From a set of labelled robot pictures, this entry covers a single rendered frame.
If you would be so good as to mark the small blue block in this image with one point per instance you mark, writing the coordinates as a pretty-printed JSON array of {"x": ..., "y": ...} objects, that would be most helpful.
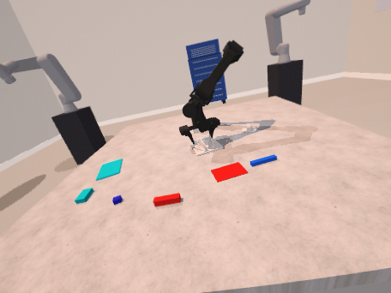
[{"x": 117, "y": 199}]

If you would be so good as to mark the cyan flat plate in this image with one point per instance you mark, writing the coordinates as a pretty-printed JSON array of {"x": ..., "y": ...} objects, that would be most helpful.
[{"x": 110, "y": 169}]

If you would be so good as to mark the red rectangular block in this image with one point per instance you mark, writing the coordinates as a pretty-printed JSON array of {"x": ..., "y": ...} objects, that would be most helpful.
[{"x": 167, "y": 200}]

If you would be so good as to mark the teal flat block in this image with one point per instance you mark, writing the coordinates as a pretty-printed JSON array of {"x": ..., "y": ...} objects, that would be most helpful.
[{"x": 84, "y": 195}]

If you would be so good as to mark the blue rectangular bar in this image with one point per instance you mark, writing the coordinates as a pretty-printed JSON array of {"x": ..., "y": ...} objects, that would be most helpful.
[{"x": 263, "y": 160}]

